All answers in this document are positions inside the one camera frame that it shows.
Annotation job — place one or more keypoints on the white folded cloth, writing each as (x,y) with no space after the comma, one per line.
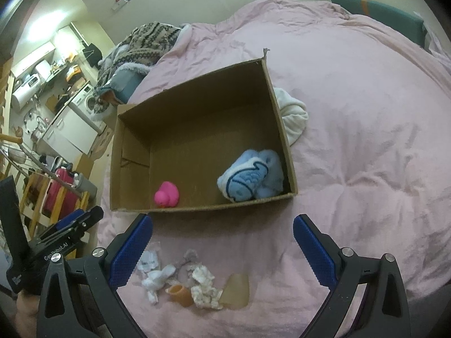
(292,116)

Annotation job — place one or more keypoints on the white kitchen appliance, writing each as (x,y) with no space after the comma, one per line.
(42,68)

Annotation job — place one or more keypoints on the white cloth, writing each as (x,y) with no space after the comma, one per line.
(292,116)
(206,285)

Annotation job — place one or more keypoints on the translucent beige silicone piece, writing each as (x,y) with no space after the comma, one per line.
(236,290)

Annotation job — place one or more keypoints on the teal cushion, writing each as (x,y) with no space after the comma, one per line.
(387,14)

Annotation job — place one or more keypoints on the white plush bunny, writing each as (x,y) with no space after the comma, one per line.
(156,280)

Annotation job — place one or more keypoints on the grey container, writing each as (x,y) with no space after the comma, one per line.
(86,186)

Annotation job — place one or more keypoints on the white washing machine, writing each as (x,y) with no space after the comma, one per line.
(86,100)

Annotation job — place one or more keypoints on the white water heater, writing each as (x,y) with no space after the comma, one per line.
(24,95)

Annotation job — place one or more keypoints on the black bag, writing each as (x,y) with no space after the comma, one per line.
(93,54)

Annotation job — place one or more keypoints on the grey plush toy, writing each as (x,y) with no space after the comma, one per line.
(188,264)

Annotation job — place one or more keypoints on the pink rubber duck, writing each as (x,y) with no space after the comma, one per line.
(166,194)

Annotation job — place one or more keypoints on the person's left hand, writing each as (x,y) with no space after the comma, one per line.
(26,310)

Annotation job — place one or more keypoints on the red suitcase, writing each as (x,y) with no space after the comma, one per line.
(60,193)

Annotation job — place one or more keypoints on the white wrapper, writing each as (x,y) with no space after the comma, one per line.
(148,260)

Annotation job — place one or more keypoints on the brown cardboard box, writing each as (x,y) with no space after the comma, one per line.
(197,141)

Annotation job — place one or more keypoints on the orange silicone cup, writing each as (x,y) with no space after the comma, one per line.
(179,295)

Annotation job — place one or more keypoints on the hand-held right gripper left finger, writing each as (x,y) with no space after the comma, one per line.
(128,253)

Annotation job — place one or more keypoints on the grey-blue pillow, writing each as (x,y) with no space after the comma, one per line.
(121,81)

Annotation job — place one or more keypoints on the pink blanket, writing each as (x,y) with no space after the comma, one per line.
(352,112)

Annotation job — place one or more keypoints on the patterned knit blanket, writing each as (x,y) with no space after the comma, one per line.
(144,42)

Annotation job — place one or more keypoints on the white cabinet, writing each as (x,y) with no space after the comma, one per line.
(70,130)

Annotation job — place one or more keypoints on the yellow metal rack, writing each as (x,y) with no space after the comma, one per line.
(35,197)

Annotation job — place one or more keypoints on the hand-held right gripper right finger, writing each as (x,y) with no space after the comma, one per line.
(317,253)

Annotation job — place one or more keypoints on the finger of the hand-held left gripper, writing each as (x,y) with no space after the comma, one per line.
(70,220)
(90,218)

